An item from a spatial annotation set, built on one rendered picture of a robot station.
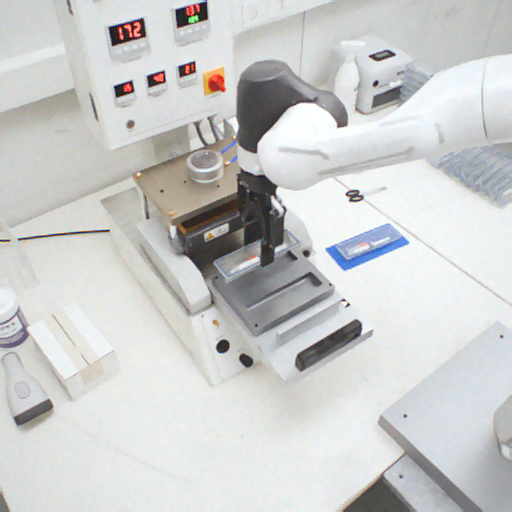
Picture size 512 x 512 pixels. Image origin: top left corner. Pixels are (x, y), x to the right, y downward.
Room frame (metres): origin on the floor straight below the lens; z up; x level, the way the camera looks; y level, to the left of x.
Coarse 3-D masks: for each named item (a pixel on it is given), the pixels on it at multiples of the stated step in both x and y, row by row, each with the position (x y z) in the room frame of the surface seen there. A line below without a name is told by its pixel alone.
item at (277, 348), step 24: (312, 312) 0.66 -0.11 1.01; (336, 312) 0.69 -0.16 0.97; (264, 336) 0.63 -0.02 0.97; (288, 336) 0.62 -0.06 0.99; (312, 336) 0.63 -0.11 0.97; (360, 336) 0.63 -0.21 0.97; (264, 360) 0.59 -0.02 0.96; (288, 360) 0.58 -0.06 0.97; (312, 360) 0.58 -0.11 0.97; (288, 384) 0.53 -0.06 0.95
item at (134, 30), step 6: (126, 24) 1.02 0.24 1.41; (132, 24) 1.03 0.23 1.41; (138, 24) 1.04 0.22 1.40; (114, 30) 1.01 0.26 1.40; (120, 30) 1.02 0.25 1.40; (126, 30) 1.02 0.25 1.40; (132, 30) 1.03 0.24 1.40; (138, 30) 1.04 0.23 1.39; (120, 36) 1.02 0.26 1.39; (126, 36) 1.02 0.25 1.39; (132, 36) 1.03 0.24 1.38; (138, 36) 1.04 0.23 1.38
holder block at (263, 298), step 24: (288, 264) 0.81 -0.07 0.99; (312, 264) 0.80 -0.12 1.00; (216, 288) 0.75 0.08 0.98; (240, 288) 0.74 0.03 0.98; (264, 288) 0.73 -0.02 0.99; (288, 288) 0.75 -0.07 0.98; (312, 288) 0.75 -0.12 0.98; (240, 312) 0.67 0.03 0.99; (264, 312) 0.68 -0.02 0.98; (288, 312) 0.67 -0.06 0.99
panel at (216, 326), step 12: (204, 312) 0.73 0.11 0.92; (216, 312) 0.74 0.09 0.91; (204, 324) 0.71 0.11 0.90; (216, 324) 0.71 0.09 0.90; (228, 324) 0.73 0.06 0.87; (216, 336) 0.71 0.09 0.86; (228, 336) 0.72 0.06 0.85; (240, 336) 0.73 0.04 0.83; (216, 348) 0.69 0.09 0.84; (240, 348) 0.71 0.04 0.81; (216, 360) 0.68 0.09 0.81; (228, 360) 0.69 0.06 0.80; (228, 372) 0.67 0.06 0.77
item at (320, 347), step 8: (344, 328) 0.62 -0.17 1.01; (352, 328) 0.62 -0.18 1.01; (360, 328) 0.63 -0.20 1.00; (328, 336) 0.60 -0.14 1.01; (336, 336) 0.60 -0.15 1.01; (344, 336) 0.61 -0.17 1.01; (312, 344) 0.59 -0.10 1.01; (320, 344) 0.59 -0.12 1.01; (328, 344) 0.59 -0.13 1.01; (336, 344) 0.60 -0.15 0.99; (304, 352) 0.57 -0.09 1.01; (312, 352) 0.57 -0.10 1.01; (320, 352) 0.58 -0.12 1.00; (296, 360) 0.56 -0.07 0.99; (304, 360) 0.55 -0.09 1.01; (304, 368) 0.55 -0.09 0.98
